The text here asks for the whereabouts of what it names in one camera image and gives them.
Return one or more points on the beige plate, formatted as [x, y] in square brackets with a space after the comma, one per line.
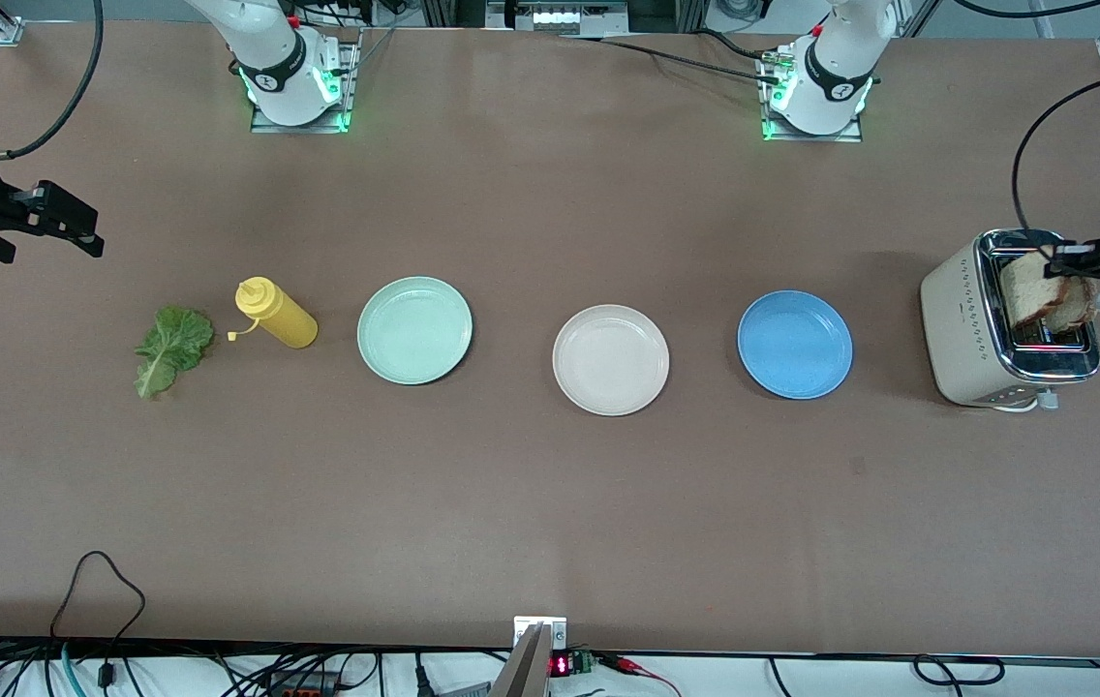
[611, 360]

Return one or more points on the silver camera mount bracket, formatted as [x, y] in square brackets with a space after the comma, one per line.
[523, 629]

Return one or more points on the red digit display board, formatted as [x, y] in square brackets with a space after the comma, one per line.
[562, 665]

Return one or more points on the grey camera mount bar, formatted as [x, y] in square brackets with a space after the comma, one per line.
[526, 673]

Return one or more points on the beige chrome toaster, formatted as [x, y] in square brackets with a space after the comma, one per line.
[957, 329]

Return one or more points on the blue plate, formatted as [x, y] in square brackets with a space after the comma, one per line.
[795, 345]

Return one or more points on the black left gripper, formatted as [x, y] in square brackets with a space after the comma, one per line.
[1089, 258]

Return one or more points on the yellow squeeze bottle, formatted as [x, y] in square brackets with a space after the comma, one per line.
[284, 324]

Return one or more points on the white lit power unit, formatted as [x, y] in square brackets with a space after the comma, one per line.
[555, 17]

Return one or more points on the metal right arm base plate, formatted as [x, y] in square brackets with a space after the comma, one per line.
[298, 127]

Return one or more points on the aluminium frame corner bracket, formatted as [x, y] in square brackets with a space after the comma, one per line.
[6, 29]

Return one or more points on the light green plate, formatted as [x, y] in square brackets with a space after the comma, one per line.
[414, 331]

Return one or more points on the green lettuce leaf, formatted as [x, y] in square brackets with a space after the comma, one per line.
[172, 344]

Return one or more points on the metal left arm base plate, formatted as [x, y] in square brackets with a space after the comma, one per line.
[816, 137]

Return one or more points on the bread slice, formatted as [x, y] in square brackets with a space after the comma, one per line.
[1024, 290]
[1081, 305]

